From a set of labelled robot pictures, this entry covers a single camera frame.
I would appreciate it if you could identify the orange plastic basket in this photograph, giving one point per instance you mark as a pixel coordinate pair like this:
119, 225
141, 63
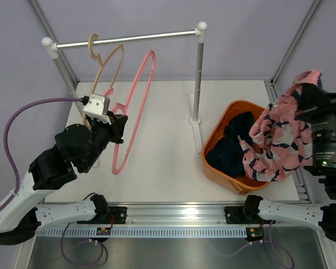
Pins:
243, 184

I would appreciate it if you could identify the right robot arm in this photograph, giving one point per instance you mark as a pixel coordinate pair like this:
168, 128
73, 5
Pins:
322, 218

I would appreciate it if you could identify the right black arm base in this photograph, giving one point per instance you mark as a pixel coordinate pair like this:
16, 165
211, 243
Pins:
234, 215

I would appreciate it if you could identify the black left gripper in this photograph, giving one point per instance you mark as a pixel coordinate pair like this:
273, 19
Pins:
117, 127

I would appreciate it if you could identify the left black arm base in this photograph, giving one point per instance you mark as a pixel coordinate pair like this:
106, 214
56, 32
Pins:
117, 214

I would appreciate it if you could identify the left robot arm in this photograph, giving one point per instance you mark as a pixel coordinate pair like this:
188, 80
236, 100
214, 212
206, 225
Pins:
76, 150

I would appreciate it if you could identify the aluminium rail with cable duct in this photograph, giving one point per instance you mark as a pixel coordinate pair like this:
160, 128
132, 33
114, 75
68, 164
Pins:
183, 221

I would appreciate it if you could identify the navy blue shorts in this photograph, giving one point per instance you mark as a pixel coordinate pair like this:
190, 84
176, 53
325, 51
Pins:
227, 154

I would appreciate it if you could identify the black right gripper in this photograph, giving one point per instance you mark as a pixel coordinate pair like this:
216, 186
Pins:
312, 101

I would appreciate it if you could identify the pink shark print shorts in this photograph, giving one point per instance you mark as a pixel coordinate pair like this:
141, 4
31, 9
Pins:
286, 141

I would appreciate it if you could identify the white clothes rack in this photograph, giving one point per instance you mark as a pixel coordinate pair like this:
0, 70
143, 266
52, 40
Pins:
53, 49

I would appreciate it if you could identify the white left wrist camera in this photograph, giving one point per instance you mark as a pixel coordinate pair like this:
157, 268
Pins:
97, 108

